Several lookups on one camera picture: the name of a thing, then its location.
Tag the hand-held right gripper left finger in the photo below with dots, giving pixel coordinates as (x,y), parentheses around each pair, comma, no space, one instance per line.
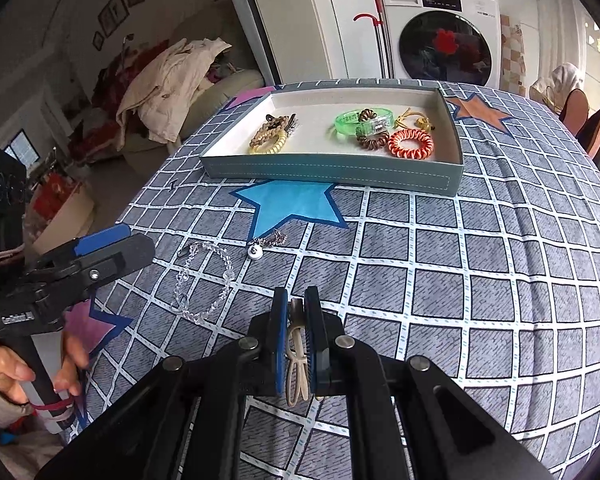
(279,350)

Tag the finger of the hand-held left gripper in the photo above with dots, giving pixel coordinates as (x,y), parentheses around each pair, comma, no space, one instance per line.
(102,240)
(120,255)

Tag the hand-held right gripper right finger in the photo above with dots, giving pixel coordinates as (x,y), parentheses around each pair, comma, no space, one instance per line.
(311,340)

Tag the beige hair clip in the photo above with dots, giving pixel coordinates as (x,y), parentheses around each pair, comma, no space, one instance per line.
(296,350)

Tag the grey-green jewelry tray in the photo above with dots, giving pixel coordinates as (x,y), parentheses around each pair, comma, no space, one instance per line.
(330,172)

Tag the green translucent bangle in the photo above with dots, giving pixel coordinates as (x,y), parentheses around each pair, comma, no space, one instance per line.
(347,122)

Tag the person's left hand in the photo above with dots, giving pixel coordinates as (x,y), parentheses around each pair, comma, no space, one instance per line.
(5,365)

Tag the cardboard box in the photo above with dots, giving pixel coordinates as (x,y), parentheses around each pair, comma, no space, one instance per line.
(65,210)

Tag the red patterned cloth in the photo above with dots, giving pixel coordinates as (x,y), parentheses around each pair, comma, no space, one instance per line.
(105,105)

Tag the grey checked star tablecloth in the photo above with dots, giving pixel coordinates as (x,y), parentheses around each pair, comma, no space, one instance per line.
(455,285)

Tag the beige jacket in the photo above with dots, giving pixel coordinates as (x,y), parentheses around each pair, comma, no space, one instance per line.
(165,90)

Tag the metal hair clip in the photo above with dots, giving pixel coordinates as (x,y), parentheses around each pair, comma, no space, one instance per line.
(280,121)

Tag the white cabinet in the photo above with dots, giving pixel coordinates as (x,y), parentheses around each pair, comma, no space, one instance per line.
(300,15)

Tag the white washing machine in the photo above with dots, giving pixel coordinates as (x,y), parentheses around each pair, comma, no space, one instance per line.
(405,5)

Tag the checkered cloth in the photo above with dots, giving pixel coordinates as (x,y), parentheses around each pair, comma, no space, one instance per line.
(511,55)

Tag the brown chair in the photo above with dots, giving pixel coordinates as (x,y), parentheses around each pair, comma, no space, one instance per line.
(575,110)
(595,132)

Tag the white cloth on chair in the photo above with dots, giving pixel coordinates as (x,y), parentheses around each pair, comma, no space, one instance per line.
(562,77)

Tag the large wall picture frame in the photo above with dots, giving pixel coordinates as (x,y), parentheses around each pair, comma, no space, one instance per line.
(113,14)

